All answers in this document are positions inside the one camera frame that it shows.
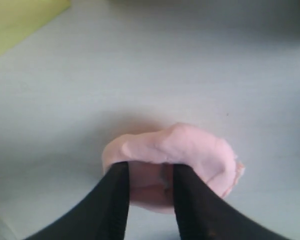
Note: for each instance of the small pink squishy toy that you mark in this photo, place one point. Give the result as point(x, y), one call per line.
point(152, 155)

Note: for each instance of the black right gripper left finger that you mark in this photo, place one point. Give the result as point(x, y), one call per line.
point(101, 215)

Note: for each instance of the yellow foam cube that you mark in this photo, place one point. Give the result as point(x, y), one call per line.
point(20, 18)

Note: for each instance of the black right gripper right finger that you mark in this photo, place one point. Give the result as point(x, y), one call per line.
point(202, 215)

